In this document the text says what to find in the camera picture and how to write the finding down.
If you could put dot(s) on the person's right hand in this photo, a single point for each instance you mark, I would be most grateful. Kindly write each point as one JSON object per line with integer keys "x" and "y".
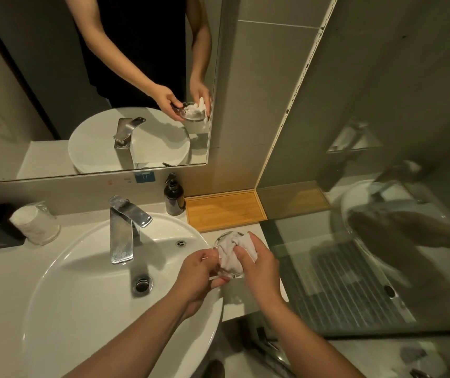
{"x": 262, "y": 275}

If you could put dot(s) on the person's left hand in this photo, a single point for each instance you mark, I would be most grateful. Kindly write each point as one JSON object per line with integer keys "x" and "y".
{"x": 193, "y": 283}

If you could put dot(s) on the person's left thumb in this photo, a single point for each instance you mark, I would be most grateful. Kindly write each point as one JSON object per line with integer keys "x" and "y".
{"x": 220, "y": 283}

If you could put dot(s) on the person's right thumb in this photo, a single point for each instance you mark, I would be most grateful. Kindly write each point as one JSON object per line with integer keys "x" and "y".
{"x": 241, "y": 256}

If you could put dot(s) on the white cleaning cloth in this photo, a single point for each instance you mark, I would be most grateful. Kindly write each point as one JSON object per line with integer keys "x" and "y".
{"x": 229, "y": 256}

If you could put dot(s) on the clear drinking glass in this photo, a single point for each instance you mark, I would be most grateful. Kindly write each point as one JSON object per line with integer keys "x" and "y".
{"x": 220, "y": 241}

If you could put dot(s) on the person's right forearm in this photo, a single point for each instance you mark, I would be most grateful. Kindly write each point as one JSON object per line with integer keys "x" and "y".
{"x": 307, "y": 346}

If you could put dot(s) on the person's left forearm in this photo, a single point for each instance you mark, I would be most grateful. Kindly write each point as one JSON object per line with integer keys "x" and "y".
{"x": 130, "y": 342}

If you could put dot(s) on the wooden tray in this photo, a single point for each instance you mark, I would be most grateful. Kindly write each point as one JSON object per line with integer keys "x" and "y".
{"x": 225, "y": 210}

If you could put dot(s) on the chrome sink drain stopper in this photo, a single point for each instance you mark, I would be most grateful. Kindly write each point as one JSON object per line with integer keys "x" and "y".
{"x": 142, "y": 285}

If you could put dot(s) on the dark pump soap bottle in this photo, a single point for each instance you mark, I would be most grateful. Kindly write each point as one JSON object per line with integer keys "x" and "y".
{"x": 174, "y": 200}

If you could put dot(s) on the grey ribbed shower floor mat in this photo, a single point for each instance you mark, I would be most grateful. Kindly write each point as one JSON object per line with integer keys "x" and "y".
{"x": 339, "y": 287}

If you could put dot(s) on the chrome sink faucet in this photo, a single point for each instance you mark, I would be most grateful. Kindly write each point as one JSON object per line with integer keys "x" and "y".
{"x": 122, "y": 236}

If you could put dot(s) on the white round sink basin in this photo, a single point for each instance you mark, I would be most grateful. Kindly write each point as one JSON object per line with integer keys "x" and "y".
{"x": 83, "y": 310}

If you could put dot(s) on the glass shower partition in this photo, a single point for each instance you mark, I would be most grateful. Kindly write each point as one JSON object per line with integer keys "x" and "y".
{"x": 366, "y": 94}

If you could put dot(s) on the blue wall sticker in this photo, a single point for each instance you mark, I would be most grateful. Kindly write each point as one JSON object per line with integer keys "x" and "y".
{"x": 144, "y": 177}

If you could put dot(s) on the wall mirror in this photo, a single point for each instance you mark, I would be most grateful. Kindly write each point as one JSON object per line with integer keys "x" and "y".
{"x": 32, "y": 74}

